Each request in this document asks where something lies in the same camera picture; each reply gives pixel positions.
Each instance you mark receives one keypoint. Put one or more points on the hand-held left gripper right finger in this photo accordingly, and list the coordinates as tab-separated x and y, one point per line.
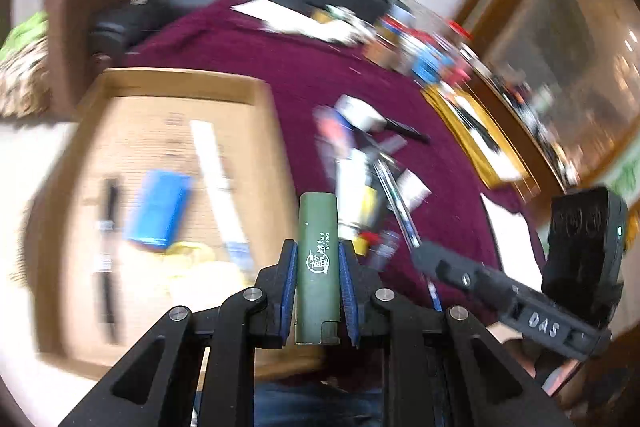
347	292

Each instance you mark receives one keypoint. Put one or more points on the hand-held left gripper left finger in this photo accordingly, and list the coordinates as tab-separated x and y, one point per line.
287	292

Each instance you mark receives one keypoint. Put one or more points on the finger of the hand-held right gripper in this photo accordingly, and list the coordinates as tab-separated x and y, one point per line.
450	269

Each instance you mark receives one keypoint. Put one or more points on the green marker tube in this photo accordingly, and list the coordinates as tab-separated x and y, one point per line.
317	257

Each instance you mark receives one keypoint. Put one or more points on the white charger adapter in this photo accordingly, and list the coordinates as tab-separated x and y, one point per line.
357	112

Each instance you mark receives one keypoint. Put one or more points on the cardboard box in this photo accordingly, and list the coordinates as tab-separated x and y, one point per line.
150	132

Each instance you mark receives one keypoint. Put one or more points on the person's right hand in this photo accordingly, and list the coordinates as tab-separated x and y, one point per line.
557	377

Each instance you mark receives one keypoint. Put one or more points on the white paper sheet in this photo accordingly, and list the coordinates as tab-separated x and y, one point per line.
265	14
510	237

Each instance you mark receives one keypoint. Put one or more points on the yellow plastic item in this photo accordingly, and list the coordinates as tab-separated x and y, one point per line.
195	257

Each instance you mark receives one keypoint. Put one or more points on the person's blue jeans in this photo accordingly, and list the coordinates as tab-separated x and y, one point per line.
320	407

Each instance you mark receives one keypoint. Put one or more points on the yellow flat box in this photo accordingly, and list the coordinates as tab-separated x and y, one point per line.
475	137

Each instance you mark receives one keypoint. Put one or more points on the white tube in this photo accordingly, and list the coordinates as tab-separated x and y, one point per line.
215	177

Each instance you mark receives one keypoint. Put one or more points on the thin black pen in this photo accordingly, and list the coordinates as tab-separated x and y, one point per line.
405	131

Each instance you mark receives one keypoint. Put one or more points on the blue battery pack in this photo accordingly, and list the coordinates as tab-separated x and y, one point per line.
157	212

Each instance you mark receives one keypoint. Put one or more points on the black pen with white label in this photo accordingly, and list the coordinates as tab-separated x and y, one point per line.
109	257

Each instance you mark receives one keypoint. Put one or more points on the blue printed box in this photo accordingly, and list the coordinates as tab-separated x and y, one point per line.
427	67

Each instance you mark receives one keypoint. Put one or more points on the wooden cabinet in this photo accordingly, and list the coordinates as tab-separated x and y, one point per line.
565	32

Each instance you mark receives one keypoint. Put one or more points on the maroon tablecloth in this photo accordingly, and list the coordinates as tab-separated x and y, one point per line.
310	67

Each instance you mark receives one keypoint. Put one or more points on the red lid clear jar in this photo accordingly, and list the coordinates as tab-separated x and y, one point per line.
460	31

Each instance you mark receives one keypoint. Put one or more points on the white work gloves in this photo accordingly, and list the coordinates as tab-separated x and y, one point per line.
332	32

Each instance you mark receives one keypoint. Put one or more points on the beige patterned blanket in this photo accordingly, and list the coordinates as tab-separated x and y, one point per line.
22	82

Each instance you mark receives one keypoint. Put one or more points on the brown armchair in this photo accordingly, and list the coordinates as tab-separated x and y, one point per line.
70	32

